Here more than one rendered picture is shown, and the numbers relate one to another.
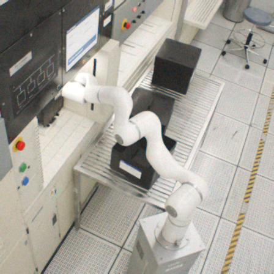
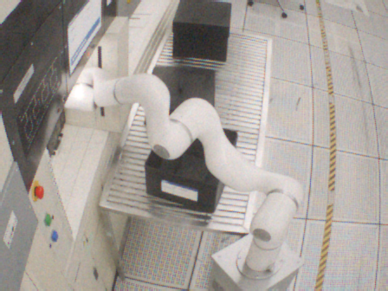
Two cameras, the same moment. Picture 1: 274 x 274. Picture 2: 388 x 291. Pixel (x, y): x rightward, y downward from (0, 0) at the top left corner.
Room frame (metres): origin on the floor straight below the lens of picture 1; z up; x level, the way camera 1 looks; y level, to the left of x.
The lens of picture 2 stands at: (0.08, 0.12, 2.45)
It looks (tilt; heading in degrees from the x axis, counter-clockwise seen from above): 48 degrees down; 353
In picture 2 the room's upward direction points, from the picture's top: 3 degrees clockwise
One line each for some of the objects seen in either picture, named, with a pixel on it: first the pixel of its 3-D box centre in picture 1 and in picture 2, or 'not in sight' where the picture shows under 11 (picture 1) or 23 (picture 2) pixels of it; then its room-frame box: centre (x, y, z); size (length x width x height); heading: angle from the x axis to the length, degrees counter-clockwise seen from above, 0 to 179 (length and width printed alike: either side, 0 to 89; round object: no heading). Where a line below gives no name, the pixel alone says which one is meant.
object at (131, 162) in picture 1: (142, 154); (191, 163); (1.41, -0.05, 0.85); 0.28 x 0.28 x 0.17; 66
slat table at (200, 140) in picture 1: (152, 155); (198, 158); (1.83, -0.13, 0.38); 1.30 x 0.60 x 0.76; 164
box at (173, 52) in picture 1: (176, 65); (203, 28); (2.29, -0.18, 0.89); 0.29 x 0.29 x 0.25; 78
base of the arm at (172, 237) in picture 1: (175, 225); (264, 249); (0.98, -0.27, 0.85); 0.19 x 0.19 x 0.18
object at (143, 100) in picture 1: (149, 109); (181, 93); (1.83, -0.04, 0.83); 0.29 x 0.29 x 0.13; 81
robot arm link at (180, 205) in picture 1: (181, 207); (271, 225); (0.95, -0.25, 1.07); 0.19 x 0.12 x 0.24; 143
